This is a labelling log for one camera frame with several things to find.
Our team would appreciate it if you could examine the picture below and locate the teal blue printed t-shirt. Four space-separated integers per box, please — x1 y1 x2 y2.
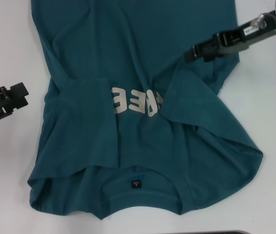
27 0 265 213

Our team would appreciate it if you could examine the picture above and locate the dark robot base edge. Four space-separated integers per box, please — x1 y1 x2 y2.
149 231 250 234

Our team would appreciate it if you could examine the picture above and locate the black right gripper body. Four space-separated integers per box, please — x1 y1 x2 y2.
217 10 276 56

